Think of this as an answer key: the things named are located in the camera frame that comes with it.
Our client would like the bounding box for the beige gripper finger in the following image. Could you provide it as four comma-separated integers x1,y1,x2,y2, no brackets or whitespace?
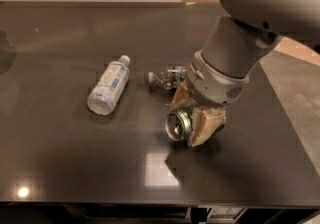
187,106,226,147
169,80,197,111

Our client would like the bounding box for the green soda can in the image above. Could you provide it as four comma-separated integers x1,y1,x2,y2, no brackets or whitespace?
165,109,192,141

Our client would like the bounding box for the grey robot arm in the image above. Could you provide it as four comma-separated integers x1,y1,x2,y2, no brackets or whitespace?
165,0,320,147

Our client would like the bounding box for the clear plastic water bottle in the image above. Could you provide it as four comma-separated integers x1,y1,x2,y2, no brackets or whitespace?
145,64,186,90

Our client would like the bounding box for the white labelled plastic bottle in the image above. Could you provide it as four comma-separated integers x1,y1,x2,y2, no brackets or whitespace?
87,55,130,116

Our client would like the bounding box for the dark shelf under table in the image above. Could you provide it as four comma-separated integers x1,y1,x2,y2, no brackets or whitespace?
0,203,319,224

